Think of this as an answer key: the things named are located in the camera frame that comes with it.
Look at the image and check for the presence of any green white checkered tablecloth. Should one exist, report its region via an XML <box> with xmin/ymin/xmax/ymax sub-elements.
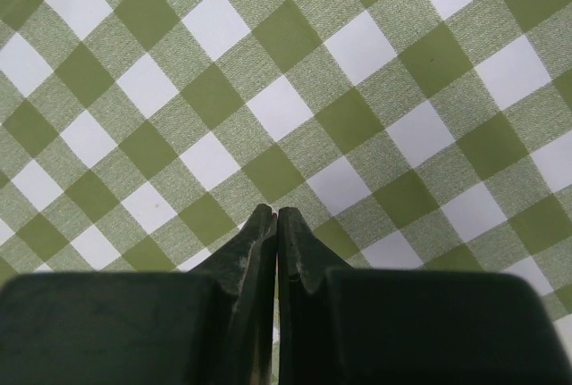
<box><xmin>1</xmin><ymin>0</ymin><xmax>571</xmax><ymax>339</ymax></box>

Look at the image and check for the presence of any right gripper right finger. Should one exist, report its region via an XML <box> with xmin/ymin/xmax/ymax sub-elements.
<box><xmin>276</xmin><ymin>207</ymin><xmax>570</xmax><ymax>384</ymax></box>

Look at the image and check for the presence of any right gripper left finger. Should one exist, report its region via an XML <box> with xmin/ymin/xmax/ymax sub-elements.
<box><xmin>1</xmin><ymin>205</ymin><xmax>277</xmax><ymax>384</ymax></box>

